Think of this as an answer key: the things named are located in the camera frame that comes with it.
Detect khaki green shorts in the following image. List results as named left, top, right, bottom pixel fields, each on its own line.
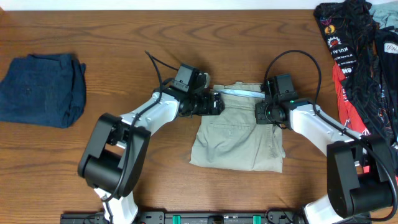
left=190, top=93, right=285, bottom=173

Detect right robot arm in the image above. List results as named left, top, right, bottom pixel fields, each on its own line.
left=255, top=74, right=397, bottom=223

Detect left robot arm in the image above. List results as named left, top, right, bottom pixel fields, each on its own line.
left=78, top=64, right=224, bottom=223

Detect red printed t-shirt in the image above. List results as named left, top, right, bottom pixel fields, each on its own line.
left=331, top=62, right=398, bottom=184

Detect black printed garment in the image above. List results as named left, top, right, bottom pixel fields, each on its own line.
left=313, top=1, right=397, bottom=162

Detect folded navy blue shorts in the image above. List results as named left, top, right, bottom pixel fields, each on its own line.
left=1, top=54, right=86, bottom=128

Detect light grey-blue garment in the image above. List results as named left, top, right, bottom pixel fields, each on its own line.
left=369, top=1, right=397, bottom=32

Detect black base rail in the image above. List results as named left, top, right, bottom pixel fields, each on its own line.
left=60, top=210, right=373, bottom=224

